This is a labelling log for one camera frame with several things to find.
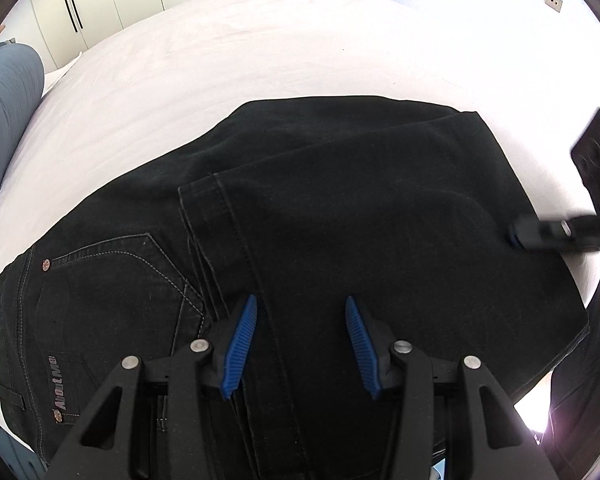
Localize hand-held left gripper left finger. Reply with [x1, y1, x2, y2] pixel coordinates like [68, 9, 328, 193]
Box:
[45, 294, 258, 480]

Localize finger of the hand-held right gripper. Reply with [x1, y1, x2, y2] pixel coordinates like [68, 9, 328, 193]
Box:
[509, 214, 600, 253]

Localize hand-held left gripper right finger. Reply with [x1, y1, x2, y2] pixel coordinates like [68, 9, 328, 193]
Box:
[345, 295, 563, 480]

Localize black denim pants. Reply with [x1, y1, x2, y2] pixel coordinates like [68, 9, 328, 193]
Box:
[0, 95, 592, 480]

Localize person's dark clothed leg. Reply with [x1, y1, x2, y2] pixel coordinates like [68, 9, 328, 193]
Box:
[539, 305, 600, 476]

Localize white bed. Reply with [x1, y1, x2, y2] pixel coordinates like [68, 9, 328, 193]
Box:
[0, 0, 600, 461]

